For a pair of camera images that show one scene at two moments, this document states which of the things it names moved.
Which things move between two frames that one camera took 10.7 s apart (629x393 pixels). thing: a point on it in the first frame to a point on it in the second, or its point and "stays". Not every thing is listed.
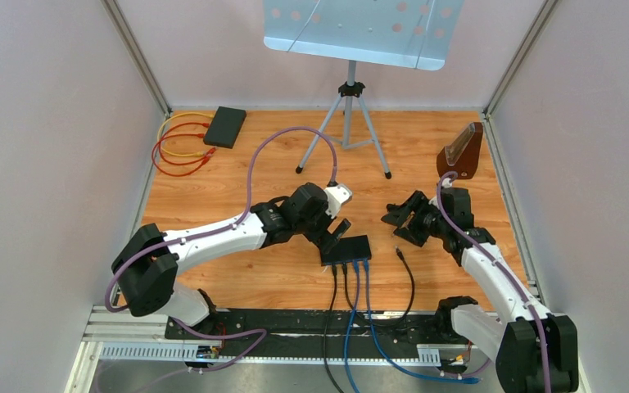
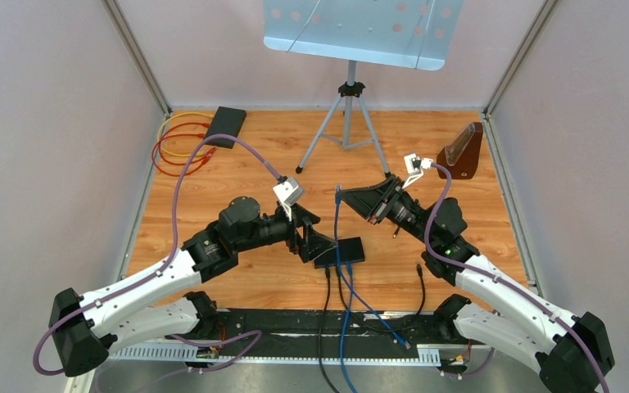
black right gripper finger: (415, 234) to (374, 202)
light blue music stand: (414, 33) stays
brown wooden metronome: (460, 155) stays
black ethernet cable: (346, 286) to (340, 282)
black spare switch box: (224, 127) stays
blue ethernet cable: (390, 359) to (382, 319)
